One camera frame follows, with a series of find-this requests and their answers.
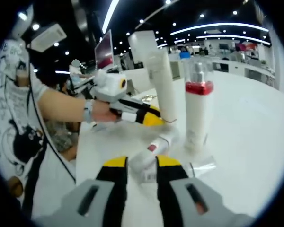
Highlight clear plastic wrapper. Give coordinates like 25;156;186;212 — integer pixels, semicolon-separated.
179;155;217;177

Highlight white square pillar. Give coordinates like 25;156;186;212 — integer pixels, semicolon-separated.
127;30;158;69

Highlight white pump skincare bottle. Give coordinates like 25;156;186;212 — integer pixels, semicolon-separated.
129;131;181;184

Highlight person's left hand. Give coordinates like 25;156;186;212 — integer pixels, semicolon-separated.
91;100;122;123

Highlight white skincare tube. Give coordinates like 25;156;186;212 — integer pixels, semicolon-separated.
143;50;178;122

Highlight person in white shirt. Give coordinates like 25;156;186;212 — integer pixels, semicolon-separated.
0;39;78;218

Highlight pale blue wristband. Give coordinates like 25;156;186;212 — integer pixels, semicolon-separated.
83;99;94;123

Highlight red screen computer monitor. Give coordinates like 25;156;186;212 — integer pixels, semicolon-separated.
94;29;115;70

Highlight red collar skincare bottle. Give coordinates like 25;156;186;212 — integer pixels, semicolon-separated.
184;59;215;152

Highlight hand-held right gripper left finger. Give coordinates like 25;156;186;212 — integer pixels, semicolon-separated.
37;155;129;227

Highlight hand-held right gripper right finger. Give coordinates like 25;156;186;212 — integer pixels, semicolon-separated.
155;155;250;227

